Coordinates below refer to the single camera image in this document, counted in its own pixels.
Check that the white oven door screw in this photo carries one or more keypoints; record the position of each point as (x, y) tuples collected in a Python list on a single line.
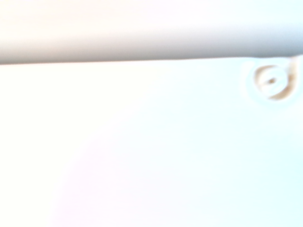
[(272, 81)]

